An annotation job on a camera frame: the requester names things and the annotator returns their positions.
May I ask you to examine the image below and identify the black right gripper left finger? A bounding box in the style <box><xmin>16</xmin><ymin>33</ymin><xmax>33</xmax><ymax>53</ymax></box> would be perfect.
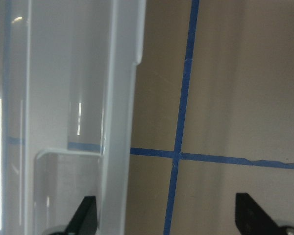
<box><xmin>64</xmin><ymin>196</ymin><xmax>98</xmax><ymax>235</ymax></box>

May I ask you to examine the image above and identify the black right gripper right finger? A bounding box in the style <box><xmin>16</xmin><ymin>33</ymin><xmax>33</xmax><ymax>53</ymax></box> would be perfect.
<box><xmin>235</xmin><ymin>193</ymin><xmax>283</xmax><ymax>235</ymax></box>

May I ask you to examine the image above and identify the clear plastic box lid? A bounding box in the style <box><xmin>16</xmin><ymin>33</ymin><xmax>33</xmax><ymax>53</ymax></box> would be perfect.
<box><xmin>0</xmin><ymin>0</ymin><xmax>146</xmax><ymax>235</ymax></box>

